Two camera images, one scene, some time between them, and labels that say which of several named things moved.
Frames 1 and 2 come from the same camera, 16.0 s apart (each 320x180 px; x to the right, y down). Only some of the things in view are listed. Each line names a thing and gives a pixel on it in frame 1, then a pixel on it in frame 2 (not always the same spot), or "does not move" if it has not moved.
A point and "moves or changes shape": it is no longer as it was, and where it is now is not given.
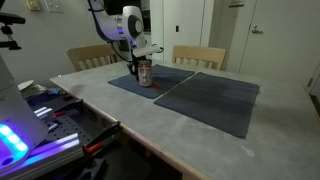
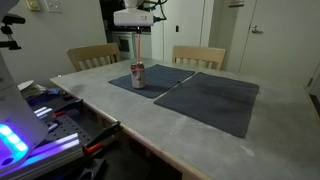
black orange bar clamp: x=95 y=145 does not move
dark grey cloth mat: x=221 y=103 does not move
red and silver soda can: x=145 y=73 moves or changes shape
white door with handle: x=283 y=41 does not move
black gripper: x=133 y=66 -> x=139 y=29
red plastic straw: x=157 y=85 moves or changes shape
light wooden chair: x=91 y=56 does not move
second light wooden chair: x=199 y=56 does not move
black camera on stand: x=8 y=19 does not move
